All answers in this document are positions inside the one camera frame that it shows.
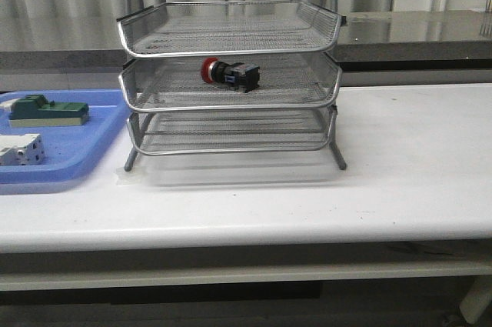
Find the green white electrical module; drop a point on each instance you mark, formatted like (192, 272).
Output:
(36, 111)

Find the silver mesh tray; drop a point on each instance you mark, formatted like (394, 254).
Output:
(180, 29)
(287, 80)
(186, 133)

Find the white table leg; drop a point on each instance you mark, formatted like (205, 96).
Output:
(477, 299)

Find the dark steel back counter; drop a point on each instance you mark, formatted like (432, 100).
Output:
(369, 41)

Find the blue plastic tray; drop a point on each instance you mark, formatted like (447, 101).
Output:
(70, 151)

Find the white circuit breaker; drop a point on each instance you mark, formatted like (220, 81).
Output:
(27, 149)

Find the red emergency stop button switch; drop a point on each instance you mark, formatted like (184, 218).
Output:
(236, 75)

